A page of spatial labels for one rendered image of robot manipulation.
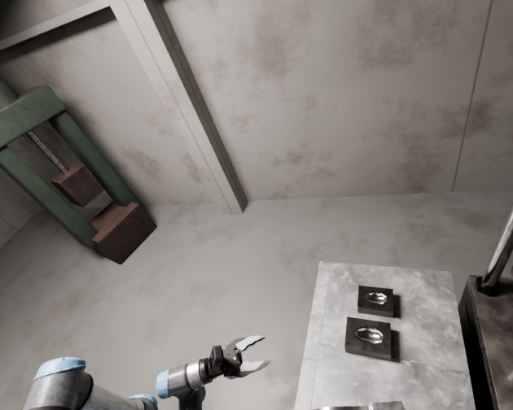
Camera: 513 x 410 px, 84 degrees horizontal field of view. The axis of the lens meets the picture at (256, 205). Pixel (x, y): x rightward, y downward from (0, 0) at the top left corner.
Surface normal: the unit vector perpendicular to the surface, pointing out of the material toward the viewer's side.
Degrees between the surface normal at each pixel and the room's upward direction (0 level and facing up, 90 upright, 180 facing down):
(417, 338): 0
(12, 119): 90
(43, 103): 90
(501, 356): 0
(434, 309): 0
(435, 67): 90
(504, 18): 90
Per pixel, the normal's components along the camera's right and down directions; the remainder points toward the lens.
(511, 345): -0.29, -0.71
